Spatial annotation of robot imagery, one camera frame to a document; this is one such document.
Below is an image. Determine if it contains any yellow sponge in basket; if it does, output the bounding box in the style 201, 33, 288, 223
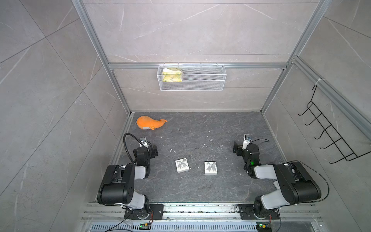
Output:
161, 68, 184, 82

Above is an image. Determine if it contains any black wall hook rack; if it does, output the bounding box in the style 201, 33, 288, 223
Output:
298, 85, 371, 164

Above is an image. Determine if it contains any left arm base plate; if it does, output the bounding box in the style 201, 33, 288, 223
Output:
124, 204, 164, 220

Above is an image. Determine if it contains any white gift box with bow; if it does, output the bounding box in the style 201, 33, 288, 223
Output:
175, 158, 190, 173

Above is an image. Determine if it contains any white wire wall basket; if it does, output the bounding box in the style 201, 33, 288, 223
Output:
157, 64, 227, 91

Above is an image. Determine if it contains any orange plush whale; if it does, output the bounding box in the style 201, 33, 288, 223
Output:
136, 116, 168, 130

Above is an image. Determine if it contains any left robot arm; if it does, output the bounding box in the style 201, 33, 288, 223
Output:
97, 133, 158, 214

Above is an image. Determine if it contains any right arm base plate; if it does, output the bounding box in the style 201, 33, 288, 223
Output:
235, 204, 280, 220

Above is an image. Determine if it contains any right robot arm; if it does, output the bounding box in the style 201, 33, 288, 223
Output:
232, 141, 330, 219

